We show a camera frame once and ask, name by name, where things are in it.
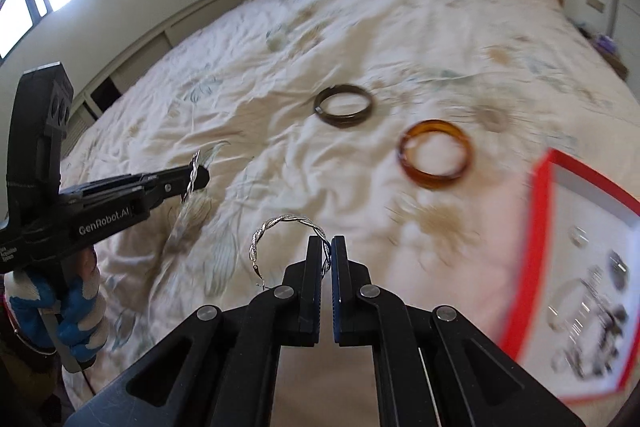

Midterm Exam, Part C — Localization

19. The red shallow box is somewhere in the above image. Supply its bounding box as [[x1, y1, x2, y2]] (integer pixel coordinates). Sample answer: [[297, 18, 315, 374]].
[[500, 148, 640, 405]]

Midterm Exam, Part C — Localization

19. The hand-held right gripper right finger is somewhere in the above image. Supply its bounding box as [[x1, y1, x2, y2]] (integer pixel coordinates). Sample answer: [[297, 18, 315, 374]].
[[331, 235, 586, 427]]

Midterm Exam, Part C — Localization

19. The twisted silver hoop earring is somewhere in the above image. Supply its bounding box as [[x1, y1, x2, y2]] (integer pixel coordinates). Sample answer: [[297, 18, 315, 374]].
[[249, 214, 332, 290], [181, 148, 211, 202]]

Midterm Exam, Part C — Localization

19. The silver wristwatch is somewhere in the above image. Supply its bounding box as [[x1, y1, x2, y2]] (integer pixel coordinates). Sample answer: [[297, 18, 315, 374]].
[[606, 251, 631, 292]]

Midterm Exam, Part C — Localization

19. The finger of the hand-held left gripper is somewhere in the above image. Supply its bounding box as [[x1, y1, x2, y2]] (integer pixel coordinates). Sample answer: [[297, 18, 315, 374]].
[[150, 175, 210, 208], [145, 167, 208, 188]]

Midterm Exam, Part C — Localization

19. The dark brown bangle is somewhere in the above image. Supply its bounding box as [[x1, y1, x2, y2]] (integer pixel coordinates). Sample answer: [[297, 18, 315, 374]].
[[314, 84, 375, 128]]

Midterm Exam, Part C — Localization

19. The grey cable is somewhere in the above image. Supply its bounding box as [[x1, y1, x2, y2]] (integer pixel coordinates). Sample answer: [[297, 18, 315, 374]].
[[42, 312, 97, 398]]

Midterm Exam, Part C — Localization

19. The low white wall cabinet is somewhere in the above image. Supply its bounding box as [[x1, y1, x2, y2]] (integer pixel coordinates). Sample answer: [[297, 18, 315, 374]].
[[60, 0, 257, 142]]

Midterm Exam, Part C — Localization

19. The wooden nightstand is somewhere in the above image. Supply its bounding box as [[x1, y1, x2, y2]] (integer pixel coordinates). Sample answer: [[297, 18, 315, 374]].
[[575, 22, 630, 80]]

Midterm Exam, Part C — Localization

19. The amber bangle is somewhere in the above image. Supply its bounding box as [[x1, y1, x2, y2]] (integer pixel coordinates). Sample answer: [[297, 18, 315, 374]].
[[397, 119, 473, 190]]

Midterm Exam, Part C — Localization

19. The pearl necklace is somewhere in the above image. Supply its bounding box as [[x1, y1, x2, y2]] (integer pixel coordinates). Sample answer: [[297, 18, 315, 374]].
[[552, 322, 618, 380]]

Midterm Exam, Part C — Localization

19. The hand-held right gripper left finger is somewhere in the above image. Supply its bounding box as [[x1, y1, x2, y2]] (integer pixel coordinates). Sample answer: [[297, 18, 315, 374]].
[[65, 236, 332, 427]]

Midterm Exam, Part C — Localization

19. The white wardrobe door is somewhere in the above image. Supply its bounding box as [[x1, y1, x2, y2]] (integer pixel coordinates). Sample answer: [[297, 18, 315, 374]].
[[615, 0, 640, 72]]

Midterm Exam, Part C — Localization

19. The person's left hand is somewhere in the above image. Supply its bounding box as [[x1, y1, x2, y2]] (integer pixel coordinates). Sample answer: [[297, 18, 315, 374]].
[[5, 247, 108, 363]]

